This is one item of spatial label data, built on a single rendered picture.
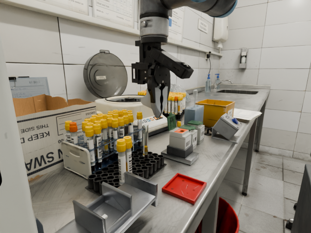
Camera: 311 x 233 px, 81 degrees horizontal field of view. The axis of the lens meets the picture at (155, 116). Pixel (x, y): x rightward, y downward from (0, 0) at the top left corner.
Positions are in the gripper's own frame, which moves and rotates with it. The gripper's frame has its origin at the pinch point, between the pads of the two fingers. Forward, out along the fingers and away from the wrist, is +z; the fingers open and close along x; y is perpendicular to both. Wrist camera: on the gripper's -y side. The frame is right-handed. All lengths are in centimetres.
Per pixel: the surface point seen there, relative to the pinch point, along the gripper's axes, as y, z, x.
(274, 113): -17, 43, -241
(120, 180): -5.6, 7.8, 20.9
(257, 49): 12, -39, -240
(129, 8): 51, -46, -43
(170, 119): -3.9, 0.6, 0.9
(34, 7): 46, -33, 9
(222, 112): -8.4, 3.9, -31.2
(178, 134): -7.1, 4.1, 1.9
